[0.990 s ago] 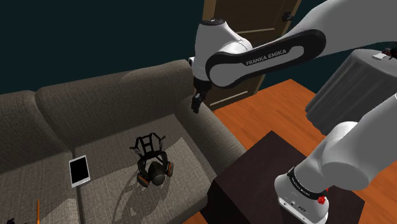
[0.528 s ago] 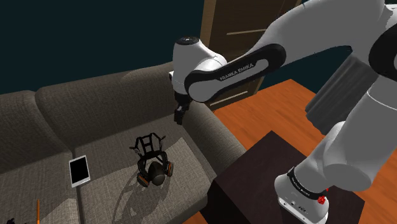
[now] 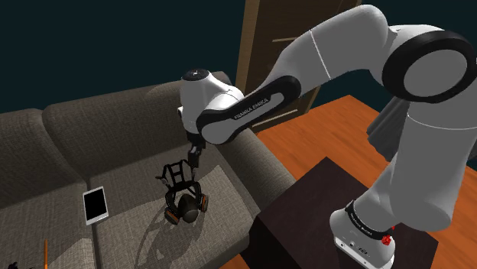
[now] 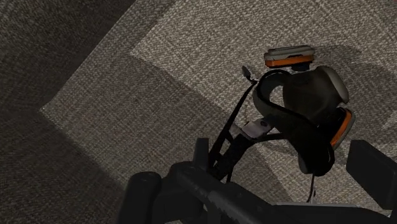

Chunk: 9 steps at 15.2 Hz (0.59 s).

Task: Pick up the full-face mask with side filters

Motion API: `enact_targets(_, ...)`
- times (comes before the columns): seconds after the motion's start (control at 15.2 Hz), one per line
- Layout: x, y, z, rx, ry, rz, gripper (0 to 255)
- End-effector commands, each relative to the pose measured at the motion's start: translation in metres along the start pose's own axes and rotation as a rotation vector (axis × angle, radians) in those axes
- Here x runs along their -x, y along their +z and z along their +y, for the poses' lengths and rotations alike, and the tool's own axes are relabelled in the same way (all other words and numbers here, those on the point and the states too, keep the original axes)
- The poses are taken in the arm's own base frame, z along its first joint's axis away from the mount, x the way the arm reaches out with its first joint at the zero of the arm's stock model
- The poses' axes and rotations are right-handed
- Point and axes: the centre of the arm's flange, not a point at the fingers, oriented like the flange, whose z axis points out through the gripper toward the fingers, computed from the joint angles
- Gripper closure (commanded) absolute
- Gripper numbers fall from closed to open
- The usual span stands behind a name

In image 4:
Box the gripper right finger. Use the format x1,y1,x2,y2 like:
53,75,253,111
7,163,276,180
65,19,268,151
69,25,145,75
345,139,397,218

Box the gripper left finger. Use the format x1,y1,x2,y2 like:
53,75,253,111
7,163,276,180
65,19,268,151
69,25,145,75
117,137,211,224

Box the grey fabric sofa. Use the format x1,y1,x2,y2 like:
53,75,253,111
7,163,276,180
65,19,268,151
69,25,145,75
39,0,397,224

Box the black respirator mask orange filters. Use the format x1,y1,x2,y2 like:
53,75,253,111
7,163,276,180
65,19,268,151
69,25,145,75
205,45,356,204

